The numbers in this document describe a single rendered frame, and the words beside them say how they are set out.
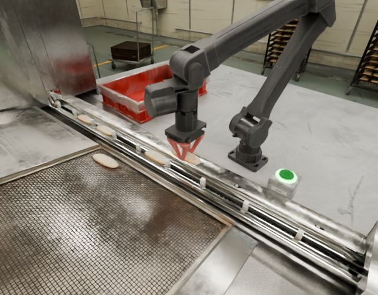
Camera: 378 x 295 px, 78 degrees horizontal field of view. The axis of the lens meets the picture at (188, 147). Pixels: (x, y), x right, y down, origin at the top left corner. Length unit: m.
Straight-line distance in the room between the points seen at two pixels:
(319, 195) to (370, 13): 4.22
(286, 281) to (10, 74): 1.16
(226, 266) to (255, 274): 0.11
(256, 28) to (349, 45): 4.34
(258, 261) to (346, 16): 4.54
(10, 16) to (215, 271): 1.09
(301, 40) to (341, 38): 4.17
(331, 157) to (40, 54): 1.22
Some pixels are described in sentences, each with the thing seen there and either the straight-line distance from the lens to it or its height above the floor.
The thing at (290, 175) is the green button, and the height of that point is 0.91.
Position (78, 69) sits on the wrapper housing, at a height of 0.98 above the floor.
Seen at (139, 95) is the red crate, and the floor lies 0.82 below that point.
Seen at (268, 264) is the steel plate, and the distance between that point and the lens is 0.62.
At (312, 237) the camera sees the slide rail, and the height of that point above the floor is 0.85.
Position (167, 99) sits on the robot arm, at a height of 1.13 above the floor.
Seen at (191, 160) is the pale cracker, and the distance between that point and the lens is 0.65.
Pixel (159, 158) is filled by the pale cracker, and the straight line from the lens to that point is 0.78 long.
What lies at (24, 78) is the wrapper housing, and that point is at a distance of 1.22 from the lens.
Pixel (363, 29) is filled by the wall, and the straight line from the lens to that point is 4.88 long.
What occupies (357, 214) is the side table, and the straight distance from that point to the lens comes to 0.81.
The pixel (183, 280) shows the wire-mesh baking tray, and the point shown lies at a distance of 0.46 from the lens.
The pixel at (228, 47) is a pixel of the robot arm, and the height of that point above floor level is 1.22.
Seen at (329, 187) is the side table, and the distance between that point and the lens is 0.85.
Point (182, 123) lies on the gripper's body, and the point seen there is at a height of 1.05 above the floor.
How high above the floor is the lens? 1.35
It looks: 36 degrees down
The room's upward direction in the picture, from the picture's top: straight up
